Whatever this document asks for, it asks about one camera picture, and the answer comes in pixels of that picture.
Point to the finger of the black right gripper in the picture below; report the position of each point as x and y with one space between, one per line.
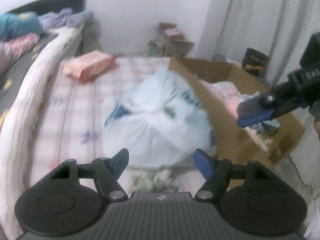
253 107

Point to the left gripper black blue-padded own right finger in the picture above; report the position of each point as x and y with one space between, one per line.
216 172

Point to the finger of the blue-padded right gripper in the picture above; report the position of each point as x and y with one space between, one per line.
245 122

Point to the left gripper black blue-padded own left finger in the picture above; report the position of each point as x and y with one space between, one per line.
107 172

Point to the light blue checked towel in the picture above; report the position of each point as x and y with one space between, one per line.
269 127

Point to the pink round plush toy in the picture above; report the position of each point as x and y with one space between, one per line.
229 95

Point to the green floral scrunchie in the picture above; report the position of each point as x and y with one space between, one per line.
156 181

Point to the person's right hand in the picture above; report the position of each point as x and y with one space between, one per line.
317 127

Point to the large brown cardboard box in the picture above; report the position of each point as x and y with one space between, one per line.
232 141

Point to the dark snack bag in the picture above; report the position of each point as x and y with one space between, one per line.
254 62

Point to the pink plaid floor mat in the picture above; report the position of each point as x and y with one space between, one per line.
71 122

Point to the white blue plastic bag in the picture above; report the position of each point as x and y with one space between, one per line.
160 122

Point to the white curtain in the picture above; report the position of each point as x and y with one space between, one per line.
279 29

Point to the small open cardboard box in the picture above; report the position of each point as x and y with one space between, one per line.
172 41

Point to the white quilted mattress edge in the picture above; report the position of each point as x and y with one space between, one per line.
19 123

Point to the pink wet wipes pack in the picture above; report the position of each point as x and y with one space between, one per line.
88 66

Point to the green small box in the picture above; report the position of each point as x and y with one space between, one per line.
155 49

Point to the grey bed sheet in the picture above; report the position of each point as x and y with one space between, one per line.
12 78

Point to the purple clothes pile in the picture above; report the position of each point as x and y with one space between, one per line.
66 17

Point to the colourful rumpled quilt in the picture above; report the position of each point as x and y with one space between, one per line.
19 32

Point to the dark bed headboard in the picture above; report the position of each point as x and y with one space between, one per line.
42 7

